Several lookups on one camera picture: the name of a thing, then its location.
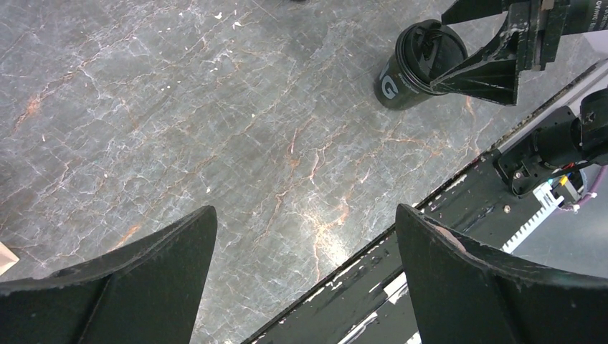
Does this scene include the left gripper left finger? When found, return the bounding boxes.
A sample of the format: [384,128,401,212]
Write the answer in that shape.
[1,206,218,343]

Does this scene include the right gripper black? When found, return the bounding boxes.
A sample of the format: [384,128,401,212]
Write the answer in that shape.
[431,0,607,106]

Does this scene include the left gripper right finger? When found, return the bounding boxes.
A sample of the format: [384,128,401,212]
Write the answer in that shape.
[395,204,607,343]

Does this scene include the black plastic cup lid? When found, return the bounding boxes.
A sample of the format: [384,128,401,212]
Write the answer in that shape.
[395,19,469,95]

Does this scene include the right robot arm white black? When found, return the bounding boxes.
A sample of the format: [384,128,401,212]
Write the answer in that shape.
[431,1,607,196]

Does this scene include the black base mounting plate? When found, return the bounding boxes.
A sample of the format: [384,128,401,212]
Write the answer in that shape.
[249,151,553,343]

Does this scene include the white toothed cable rail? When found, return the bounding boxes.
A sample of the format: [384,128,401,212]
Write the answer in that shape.
[501,178,579,254]

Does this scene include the brown paper bag orange handles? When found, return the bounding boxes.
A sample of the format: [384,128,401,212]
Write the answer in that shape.
[0,242,19,275]

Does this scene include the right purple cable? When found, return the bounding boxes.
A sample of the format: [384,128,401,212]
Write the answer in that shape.
[560,166,608,214]

